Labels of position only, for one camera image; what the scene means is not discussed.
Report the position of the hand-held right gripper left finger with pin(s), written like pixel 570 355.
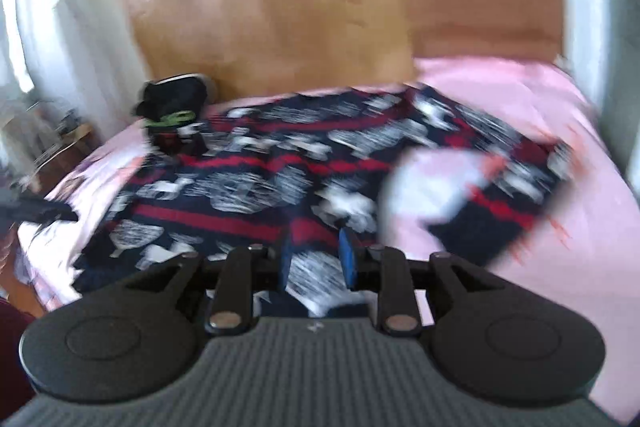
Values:
pixel 286 264

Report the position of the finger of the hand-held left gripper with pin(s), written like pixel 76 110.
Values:
pixel 37 211

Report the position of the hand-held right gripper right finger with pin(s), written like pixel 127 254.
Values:
pixel 348 264

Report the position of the navy red patterned sweater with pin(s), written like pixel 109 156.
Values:
pixel 280 167

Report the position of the folded black green clothes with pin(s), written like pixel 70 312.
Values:
pixel 172 104

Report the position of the wooden side table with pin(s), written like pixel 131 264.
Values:
pixel 70 139

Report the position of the maroon cloth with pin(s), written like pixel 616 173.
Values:
pixel 11 352

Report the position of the pink deer print bed sheet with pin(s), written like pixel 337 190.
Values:
pixel 540 107

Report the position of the brown cushion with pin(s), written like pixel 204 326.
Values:
pixel 480 14

